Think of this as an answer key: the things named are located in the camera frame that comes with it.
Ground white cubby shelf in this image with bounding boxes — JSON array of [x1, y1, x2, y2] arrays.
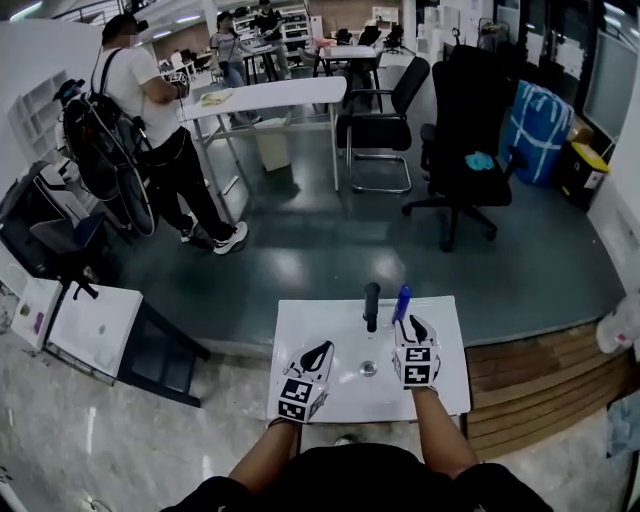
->
[[6, 69, 70, 167]]

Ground person's left forearm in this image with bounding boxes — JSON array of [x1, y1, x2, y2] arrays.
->
[[227, 418, 302, 497]]

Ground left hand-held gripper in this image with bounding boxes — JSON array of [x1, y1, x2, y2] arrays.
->
[[267, 340, 336, 424]]

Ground small white cabinet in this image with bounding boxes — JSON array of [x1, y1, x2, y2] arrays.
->
[[9, 276, 65, 351]]

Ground long white table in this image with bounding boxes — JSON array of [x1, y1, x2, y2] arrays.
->
[[180, 75, 349, 227]]

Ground white basin on black cabinet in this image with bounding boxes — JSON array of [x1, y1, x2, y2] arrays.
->
[[45, 281, 212, 409]]

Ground person's right forearm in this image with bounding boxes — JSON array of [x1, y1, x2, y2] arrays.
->
[[409, 386, 481, 480]]

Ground black basin faucet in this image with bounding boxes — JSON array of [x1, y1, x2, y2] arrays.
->
[[71, 278, 100, 302]]

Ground black office swivel chair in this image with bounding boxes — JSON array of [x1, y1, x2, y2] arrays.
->
[[401, 44, 527, 254]]

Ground large blue woven bag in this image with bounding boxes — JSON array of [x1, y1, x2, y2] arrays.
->
[[500, 79, 576, 186]]

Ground teal cloth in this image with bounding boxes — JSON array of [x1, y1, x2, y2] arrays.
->
[[464, 150, 497, 172]]

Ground black sink faucet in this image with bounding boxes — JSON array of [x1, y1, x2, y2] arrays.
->
[[362, 281, 383, 334]]

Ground white plastic bag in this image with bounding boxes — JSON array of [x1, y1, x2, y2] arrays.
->
[[595, 293, 640, 362]]

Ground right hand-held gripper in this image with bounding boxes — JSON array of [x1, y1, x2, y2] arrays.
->
[[391, 314, 443, 392]]

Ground white waste bin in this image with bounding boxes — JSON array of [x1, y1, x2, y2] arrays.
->
[[253, 117, 293, 173]]

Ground blue chair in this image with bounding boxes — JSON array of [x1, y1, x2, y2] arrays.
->
[[28, 211, 110, 284]]

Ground black and yellow box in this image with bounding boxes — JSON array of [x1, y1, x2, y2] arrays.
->
[[556, 141, 612, 210]]

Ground black cantilever chair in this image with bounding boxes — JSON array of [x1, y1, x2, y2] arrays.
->
[[335, 55, 432, 195]]

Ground blue bottle item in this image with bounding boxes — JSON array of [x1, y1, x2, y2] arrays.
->
[[390, 284, 414, 326]]

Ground white sink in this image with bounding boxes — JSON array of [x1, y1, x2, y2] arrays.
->
[[264, 295, 473, 425]]

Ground small white table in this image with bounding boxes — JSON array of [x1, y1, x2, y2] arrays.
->
[[318, 44, 385, 114]]

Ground person's black clothing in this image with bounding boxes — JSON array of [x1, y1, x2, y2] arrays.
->
[[159, 441, 554, 512]]

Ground brown cardboard box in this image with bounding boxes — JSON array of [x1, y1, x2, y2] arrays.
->
[[566, 115, 596, 147]]

